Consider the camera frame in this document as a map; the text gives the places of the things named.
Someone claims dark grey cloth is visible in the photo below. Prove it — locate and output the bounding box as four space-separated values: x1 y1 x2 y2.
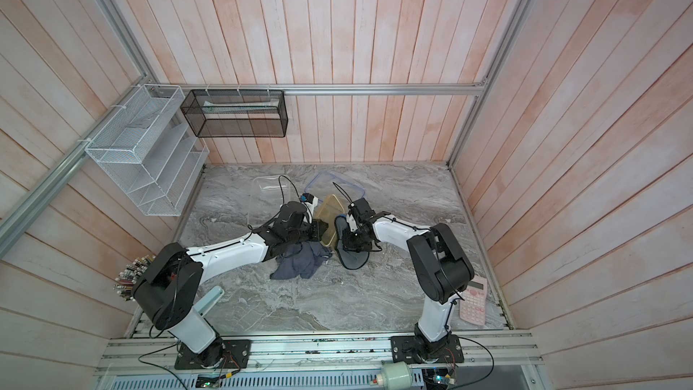
270 241 332 281

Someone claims yellow lunch box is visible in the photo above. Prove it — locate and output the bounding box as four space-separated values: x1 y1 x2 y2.
314 194 347 249

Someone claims clear lunch box blue rim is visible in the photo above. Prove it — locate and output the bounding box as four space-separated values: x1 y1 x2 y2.
251 175 293 203

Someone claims clear lunch box lid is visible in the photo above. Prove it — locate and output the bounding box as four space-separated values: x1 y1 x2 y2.
304 171 366 203

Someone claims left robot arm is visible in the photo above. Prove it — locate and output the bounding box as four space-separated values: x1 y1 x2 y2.
131 193 325 368

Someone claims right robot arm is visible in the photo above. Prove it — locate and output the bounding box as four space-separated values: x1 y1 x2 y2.
334 198 475 348

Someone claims pale green case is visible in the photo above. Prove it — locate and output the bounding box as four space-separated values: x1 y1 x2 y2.
193 285 225 316

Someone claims pink calculator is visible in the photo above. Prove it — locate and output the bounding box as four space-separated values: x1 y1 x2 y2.
458 276 488 326

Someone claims white cylinder device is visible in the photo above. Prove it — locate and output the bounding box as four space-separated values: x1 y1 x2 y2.
375 362 413 390

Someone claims black mesh basket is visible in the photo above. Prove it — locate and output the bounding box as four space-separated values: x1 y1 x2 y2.
182 88 289 138

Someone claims red cup of pencils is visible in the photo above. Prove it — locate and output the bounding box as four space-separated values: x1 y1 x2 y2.
114 255 155 302

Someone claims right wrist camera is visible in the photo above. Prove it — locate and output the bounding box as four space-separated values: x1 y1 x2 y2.
346 213 359 232

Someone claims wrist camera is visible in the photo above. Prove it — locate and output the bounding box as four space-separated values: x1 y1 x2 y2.
346 213 359 232
300 192 319 223

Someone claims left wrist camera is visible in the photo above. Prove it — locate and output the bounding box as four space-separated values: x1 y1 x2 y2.
300 192 319 223

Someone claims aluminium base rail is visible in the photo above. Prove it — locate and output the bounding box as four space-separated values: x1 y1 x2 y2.
90 330 553 389

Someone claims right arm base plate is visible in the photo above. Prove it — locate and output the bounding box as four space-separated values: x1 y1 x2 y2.
390 334 464 364

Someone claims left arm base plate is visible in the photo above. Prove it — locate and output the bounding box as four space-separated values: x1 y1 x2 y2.
174 338 252 370

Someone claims white wire mesh shelf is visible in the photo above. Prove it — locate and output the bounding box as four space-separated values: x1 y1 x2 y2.
86 85 209 217

